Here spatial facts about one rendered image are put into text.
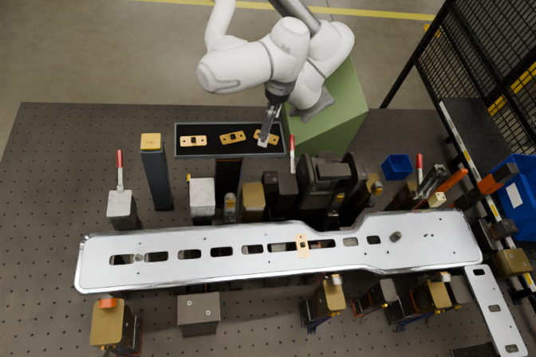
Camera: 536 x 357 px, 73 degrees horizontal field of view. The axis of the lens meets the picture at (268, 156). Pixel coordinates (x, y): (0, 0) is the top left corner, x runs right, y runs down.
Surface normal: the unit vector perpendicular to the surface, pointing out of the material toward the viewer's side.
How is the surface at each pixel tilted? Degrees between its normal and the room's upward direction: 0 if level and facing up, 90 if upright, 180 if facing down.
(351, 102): 44
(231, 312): 0
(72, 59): 0
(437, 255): 0
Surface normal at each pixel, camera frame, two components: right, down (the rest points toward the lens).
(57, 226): 0.14, -0.54
